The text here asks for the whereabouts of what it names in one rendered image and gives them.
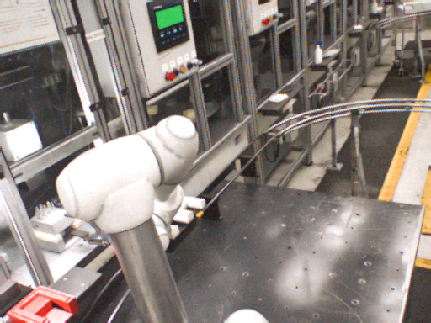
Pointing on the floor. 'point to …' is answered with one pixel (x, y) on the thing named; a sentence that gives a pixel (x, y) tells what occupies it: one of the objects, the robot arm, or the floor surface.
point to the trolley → (403, 33)
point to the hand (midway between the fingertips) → (75, 224)
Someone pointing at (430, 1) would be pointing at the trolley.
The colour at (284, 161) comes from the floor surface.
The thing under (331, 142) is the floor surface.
